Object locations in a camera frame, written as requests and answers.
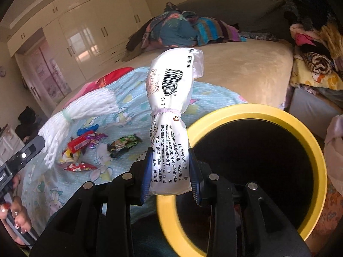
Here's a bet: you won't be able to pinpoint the clothes heap on floor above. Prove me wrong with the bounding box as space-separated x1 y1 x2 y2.
291 56 343 92

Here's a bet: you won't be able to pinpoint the dark olive cloth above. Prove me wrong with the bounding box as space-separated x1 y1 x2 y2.
122 26 151 62

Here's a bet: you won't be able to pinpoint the orange patterned rug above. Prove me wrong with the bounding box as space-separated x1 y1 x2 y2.
305 187 343 257

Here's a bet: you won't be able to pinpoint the striped colourful cloth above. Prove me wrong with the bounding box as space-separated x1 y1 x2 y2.
194 16 247 46

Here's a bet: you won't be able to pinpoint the grey storage box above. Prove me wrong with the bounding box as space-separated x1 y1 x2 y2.
288 88 343 140

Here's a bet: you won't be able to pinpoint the purple candy wrapper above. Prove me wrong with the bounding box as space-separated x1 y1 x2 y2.
86 132 108 149

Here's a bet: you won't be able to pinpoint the black bag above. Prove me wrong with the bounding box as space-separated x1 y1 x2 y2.
15 106 41 143

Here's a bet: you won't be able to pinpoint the person's left hand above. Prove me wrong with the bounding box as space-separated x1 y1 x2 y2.
0 174 34 247

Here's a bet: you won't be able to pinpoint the pink blanket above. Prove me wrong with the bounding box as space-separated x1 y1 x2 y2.
62 82 95 108

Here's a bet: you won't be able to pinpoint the grey headboard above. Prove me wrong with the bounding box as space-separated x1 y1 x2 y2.
174 0 295 41

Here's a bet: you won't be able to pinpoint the red lip balm tube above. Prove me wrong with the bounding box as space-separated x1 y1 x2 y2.
67 131 97 154

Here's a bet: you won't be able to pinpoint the white plastic packet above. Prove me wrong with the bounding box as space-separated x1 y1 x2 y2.
145 47 205 196

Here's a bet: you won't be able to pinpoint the beige bed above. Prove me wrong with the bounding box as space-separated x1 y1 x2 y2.
51 39 294 118

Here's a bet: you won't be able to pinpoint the light blue cartoon blanket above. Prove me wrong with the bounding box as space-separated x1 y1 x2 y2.
20 67 248 231

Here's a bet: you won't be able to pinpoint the dark green snack packet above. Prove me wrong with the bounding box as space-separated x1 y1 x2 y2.
107 134 142 158

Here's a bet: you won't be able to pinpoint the pale pink cloth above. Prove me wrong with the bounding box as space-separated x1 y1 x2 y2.
324 115 343 166

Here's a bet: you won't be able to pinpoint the person's blue jeans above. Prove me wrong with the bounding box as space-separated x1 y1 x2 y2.
131 211 178 257

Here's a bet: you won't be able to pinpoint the pink printed door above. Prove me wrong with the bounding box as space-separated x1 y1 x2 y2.
25 39 73 105

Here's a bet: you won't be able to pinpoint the yellow-rimmed black bin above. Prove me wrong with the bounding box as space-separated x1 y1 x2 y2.
156 103 328 257

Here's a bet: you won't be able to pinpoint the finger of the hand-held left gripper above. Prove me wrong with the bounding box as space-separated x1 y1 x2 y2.
25 135 45 154

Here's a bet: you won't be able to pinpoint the white cabinet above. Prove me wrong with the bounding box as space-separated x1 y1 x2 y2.
0 128 25 164

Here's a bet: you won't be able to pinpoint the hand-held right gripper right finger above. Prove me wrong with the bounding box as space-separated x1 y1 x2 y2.
188 147 308 257

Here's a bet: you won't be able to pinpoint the red and white wrapper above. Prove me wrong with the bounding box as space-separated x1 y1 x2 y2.
57 161 98 172

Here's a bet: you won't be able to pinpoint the zebra patterned cloth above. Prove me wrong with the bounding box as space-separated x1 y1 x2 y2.
302 52 333 74

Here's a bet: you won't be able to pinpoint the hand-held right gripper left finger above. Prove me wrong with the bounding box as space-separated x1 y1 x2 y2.
29 148 156 257

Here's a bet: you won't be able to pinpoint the white yarn mop head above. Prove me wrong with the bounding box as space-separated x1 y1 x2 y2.
38 88 120 170

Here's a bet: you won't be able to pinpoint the yellow snack wrapper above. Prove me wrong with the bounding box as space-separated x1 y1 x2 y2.
59 150 81 164

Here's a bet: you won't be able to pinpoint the black fuzzy garment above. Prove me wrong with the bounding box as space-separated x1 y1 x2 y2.
279 0 343 34

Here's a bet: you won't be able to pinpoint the cream wardrobe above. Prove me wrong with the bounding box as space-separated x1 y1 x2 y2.
7 0 153 108

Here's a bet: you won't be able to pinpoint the red blanket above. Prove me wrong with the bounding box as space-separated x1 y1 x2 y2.
88 67 134 89

